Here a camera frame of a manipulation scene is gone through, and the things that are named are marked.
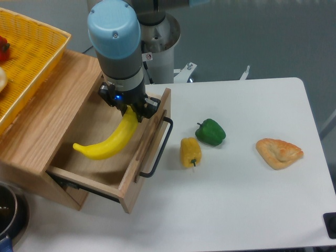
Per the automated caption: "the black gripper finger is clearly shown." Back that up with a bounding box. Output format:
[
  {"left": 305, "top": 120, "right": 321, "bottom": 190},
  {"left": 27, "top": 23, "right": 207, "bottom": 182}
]
[
  {"left": 98, "top": 82, "right": 123, "bottom": 116},
  {"left": 132, "top": 97, "right": 161, "bottom": 123}
]

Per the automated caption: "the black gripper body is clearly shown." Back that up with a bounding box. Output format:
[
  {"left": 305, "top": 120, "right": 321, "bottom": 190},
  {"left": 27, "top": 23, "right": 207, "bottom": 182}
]
[{"left": 116, "top": 81, "right": 147, "bottom": 115}]

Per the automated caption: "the yellow banana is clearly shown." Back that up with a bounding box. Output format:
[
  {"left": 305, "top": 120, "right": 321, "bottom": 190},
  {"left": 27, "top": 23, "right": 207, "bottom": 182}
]
[{"left": 72, "top": 106, "right": 138, "bottom": 160}]

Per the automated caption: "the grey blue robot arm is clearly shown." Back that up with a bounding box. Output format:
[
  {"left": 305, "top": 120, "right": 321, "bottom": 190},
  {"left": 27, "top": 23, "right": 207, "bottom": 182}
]
[{"left": 87, "top": 1, "right": 205, "bottom": 122}]

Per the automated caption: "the open wooden top drawer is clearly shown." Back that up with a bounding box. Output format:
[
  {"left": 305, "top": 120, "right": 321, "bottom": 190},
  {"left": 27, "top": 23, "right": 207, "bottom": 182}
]
[{"left": 47, "top": 80, "right": 171, "bottom": 213}]

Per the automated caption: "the wooden drawer cabinet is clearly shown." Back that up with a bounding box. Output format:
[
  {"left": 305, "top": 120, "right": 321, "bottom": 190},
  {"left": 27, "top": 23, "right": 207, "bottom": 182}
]
[{"left": 0, "top": 49, "right": 114, "bottom": 212}]

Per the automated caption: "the yellow bell pepper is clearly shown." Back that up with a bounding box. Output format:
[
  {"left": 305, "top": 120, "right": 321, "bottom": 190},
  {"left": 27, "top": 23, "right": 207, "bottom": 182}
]
[{"left": 180, "top": 138, "right": 202, "bottom": 168}]

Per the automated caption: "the green bell pepper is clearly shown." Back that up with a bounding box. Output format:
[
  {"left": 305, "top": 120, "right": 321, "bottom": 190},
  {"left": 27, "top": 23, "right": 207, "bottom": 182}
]
[{"left": 195, "top": 119, "right": 226, "bottom": 146}]

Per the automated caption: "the yellow plastic basket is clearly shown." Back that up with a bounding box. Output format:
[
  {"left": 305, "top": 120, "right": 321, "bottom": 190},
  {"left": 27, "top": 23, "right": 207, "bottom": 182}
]
[{"left": 1, "top": 8, "right": 71, "bottom": 132}]

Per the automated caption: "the white round food item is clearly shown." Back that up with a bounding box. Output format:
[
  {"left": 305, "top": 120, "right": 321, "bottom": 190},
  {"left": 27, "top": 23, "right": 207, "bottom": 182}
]
[{"left": 0, "top": 67, "right": 8, "bottom": 91}]

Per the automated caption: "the red bell pepper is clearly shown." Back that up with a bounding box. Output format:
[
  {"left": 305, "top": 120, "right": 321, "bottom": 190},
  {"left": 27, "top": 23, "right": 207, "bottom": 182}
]
[{"left": 0, "top": 36, "right": 10, "bottom": 61}]

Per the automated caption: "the toasted flat bread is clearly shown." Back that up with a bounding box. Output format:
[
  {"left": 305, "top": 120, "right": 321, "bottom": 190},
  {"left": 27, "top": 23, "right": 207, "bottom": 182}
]
[{"left": 256, "top": 138, "right": 304, "bottom": 170}]

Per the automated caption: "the dark metal pot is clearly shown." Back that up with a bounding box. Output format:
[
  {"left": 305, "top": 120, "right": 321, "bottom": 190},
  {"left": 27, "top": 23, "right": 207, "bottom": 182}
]
[{"left": 1, "top": 183, "right": 30, "bottom": 251}]

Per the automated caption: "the black table corner socket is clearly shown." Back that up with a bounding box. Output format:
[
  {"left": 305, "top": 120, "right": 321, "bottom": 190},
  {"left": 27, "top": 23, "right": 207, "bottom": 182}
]
[{"left": 323, "top": 212, "right": 336, "bottom": 239}]

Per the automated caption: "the black drawer handle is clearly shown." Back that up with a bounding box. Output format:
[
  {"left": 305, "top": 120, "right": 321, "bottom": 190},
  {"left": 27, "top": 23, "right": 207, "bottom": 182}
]
[{"left": 139, "top": 116, "right": 173, "bottom": 178}]

